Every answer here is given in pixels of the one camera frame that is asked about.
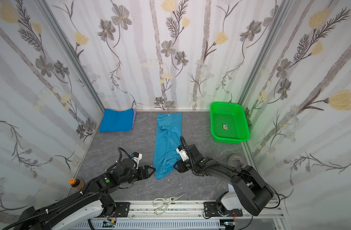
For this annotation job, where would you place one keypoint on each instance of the white handled scissors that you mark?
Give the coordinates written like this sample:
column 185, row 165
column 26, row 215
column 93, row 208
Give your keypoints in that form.
column 161, row 204

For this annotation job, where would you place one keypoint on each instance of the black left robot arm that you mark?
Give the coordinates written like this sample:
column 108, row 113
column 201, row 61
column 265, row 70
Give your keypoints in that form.
column 92, row 201

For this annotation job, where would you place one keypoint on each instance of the folded lilac t shirt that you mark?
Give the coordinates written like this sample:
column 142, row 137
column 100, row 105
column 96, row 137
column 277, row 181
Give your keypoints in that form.
column 134, row 116

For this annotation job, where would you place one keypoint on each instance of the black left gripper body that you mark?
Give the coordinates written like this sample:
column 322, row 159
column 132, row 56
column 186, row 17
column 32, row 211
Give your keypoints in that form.
column 142, row 172

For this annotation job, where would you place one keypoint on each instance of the brown bottle orange cap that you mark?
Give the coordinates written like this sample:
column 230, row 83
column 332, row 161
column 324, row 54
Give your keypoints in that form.
column 77, row 184

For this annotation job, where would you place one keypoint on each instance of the roll of tape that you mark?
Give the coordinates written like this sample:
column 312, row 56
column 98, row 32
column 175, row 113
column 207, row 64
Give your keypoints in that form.
column 236, row 161

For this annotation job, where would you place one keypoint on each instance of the folded blue t shirt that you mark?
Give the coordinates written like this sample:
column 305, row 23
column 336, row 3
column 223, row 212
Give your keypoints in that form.
column 117, row 121

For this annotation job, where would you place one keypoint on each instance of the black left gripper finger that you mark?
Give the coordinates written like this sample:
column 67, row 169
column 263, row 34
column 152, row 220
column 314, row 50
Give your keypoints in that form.
column 146, row 167
column 148, row 173

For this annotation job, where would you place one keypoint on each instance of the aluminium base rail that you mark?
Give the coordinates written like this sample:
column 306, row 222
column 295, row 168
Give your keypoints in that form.
column 237, row 219

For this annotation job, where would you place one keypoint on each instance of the light blue t shirt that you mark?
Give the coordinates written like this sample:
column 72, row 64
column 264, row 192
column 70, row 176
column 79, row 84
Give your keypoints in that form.
column 168, row 132

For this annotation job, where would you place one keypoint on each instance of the green plastic basket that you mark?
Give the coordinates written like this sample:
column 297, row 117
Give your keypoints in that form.
column 234, row 116

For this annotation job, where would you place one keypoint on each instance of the white slotted cable duct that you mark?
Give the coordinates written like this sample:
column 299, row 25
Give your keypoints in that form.
column 163, row 224

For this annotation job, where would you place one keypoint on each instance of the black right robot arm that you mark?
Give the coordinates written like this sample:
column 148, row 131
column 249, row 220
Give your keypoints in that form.
column 252, row 191

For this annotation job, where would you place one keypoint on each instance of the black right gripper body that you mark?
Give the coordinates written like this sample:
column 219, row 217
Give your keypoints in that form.
column 184, row 165

